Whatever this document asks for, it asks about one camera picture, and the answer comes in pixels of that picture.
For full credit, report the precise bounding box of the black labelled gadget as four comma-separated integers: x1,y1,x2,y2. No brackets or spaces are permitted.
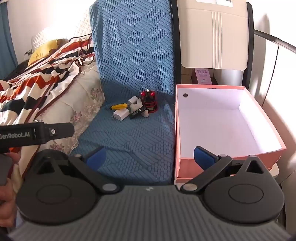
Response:
129,107,147,120

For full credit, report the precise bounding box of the blue curtain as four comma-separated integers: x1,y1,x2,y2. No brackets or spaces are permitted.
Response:
0,0,19,68

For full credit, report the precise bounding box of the purple carton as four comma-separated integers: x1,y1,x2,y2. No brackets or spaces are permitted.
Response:
192,68,213,85

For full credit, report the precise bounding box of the blue textured sofa cover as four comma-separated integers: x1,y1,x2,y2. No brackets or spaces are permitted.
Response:
70,0,176,186

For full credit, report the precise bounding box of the white cabinet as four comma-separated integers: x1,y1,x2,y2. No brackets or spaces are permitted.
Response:
253,14,296,186

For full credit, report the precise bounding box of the pink cardboard box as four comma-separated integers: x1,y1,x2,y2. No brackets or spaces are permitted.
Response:
174,84,287,186

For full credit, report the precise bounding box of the floral cream bedsheet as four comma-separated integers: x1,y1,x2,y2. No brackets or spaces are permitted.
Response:
10,61,106,186

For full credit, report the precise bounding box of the white textured pillow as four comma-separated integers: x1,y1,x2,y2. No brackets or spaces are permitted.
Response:
31,8,93,52

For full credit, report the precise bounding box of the person's left hand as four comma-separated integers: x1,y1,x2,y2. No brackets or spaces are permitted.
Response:
0,151,22,230

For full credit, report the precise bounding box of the yellow pillow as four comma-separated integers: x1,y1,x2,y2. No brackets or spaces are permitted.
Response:
28,39,70,67

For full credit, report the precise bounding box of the striped orange white blanket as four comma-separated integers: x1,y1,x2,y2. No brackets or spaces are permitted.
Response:
0,34,96,127

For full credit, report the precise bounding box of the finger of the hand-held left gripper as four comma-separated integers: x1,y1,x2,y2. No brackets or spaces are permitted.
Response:
44,122,75,144

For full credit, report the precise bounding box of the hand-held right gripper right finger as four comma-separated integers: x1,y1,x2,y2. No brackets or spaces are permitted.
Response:
181,146,268,193

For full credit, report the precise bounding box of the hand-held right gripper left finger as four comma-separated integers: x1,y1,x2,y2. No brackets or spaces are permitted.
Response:
35,146,121,194

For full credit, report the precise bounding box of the red black toy robot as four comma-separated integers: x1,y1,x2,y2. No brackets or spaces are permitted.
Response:
140,89,158,113

